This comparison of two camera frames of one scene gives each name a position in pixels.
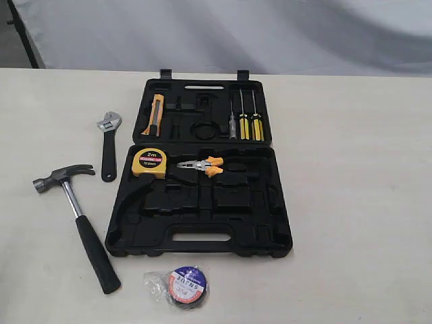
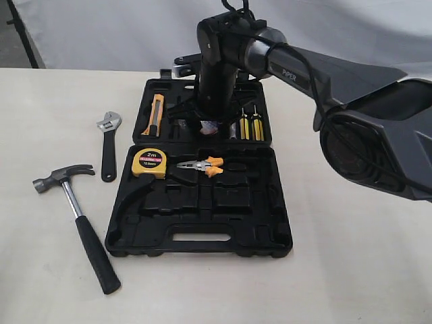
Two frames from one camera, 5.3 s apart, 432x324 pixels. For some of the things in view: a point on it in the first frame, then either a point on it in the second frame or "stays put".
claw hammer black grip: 107,277 stays put
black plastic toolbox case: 202,177 stays put
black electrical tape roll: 185,286 to 208,127
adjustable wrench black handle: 108,126 stays put
